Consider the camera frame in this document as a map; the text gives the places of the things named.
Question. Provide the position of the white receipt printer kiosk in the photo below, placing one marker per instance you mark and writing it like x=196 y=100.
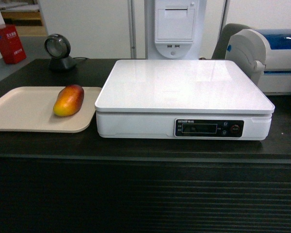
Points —
x=182 y=29

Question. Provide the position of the beige plastic tray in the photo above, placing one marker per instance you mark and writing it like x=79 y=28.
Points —
x=30 y=109

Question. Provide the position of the white digital checkout scale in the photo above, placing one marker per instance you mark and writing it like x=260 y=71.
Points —
x=182 y=99

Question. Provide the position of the black omnidirectional barcode scanner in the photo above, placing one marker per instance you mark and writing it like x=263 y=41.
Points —
x=58 y=48

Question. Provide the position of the wooden shelf in background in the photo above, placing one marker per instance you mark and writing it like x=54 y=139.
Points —
x=25 y=15

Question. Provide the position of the red fire extinguisher box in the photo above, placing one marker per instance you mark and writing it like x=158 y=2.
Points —
x=11 y=47

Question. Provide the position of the black checkout counter cabinet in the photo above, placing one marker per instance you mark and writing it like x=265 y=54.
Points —
x=83 y=183

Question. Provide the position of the dark red yellow mango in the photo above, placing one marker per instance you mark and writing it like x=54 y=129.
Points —
x=69 y=101

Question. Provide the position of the white and blue label printer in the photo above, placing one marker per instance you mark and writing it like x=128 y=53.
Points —
x=264 y=55

